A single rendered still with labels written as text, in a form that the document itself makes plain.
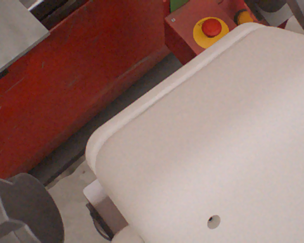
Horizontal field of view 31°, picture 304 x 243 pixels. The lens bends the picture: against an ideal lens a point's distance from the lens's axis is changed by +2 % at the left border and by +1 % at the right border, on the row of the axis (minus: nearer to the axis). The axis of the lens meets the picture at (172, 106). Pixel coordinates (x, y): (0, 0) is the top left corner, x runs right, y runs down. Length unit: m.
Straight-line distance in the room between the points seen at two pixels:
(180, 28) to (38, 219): 0.67
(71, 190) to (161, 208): 1.46
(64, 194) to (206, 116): 1.44
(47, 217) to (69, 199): 1.29
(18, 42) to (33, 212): 0.42
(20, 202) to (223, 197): 0.19
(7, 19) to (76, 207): 1.01
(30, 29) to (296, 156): 0.57
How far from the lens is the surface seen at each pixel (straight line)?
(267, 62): 0.43
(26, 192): 0.51
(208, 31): 1.07
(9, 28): 0.89
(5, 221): 0.46
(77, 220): 1.79
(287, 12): 1.04
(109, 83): 1.53
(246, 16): 1.18
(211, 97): 0.42
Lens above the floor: 1.74
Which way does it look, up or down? 69 degrees down
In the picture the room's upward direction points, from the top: 1 degrees counter-clockwise
